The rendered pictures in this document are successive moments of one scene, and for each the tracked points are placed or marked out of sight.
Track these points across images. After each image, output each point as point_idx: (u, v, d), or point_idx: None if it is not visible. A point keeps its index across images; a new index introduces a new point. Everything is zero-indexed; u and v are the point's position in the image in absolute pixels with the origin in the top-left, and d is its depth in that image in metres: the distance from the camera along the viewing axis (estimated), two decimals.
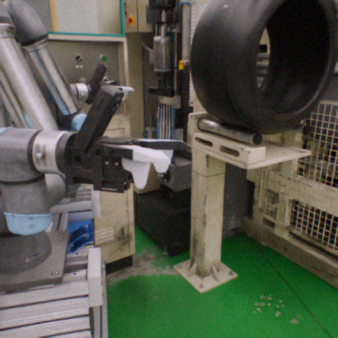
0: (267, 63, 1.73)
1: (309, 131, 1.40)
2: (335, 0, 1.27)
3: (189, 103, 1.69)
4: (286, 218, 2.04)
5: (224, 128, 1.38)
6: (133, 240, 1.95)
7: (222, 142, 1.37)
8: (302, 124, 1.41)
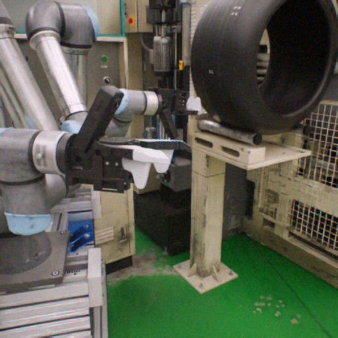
0: (267, 63, 1.73)
1: (306, 129, 1.39)
2: None
3: None
4: (286, 218, 2.04)
5: None
6: (133, 240, 1.95)
7: (222, 142, 1.37)
8: (302, 135, 1.42)
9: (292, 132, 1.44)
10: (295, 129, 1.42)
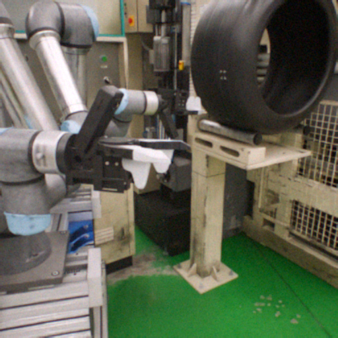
0: (267, 63, 1.73)
1: (309, 131, 1.40)
2: None
3: None
4: (286, 218, 2.04)
5: (225, 127, 1.38)
6: (133, 240, 1.95)
7: (222, 142, 1.37)
8: (302, 124, 1.41)
9: None
10: None
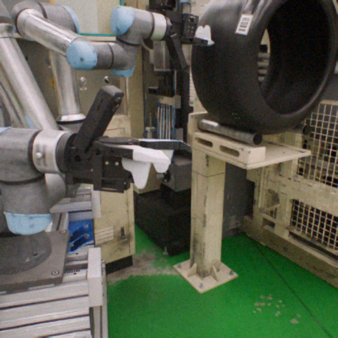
0: (267, 63, 1.73)
1: (307, 133, 1.40)
2: (242, 33, 1.08)
3: (189, 103, 1.70)
4: (286, 218, 2.04)
5: (230, 126, 1.39)
6: (133, 240, 1.95)
7: (222, 142, 1.37)
8: None
9: None
10: None
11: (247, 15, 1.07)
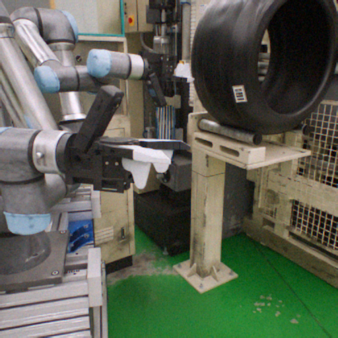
0: (267, 63, 1.73)
1: (309, 129, 1.40)
2: (243, 101, 1.16)
3: (189, 103, 1.69)
4: (286, 218, 2.04)
5: (223, 129, 1.38)
6: (133, 240, 1.95)
7: (222, 142, 1.37)
8: (300, 127, 1.40)
9: None
10: (301, 123, 1.43)
11: (237, 86, 1.13)
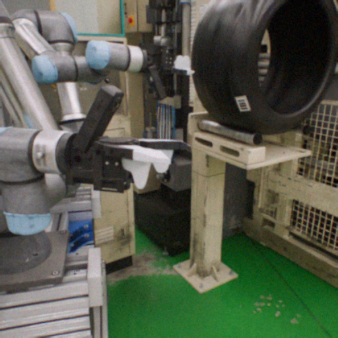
0: (267, 63, 1.73)
1: (307, 133, 1.40)
2: (247, 110, 1.18)
3: (189, 103, 1.69)
4: (286, 218, 2.04)
5: None
6: (133, 240, 1.95)
7: (222, 142, 1.37)
8: (305, 125, 1.42)
9: None
10: None
11: (240, 97, 1.15)
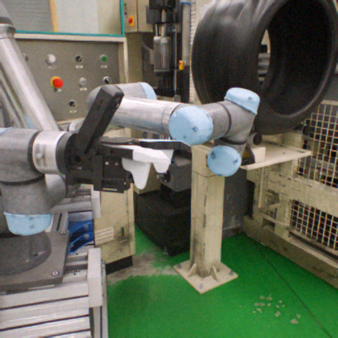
0: (267, 63, 1.73)
1: (307, 133, 1.40)
2: None
3: (189, 103, 1.70)
4: (286, 218, 2.04)
5: None
6: (133, 240, 1.95)
7: None
8: (305, 125, 1.42)
9: None
10: None
11: None
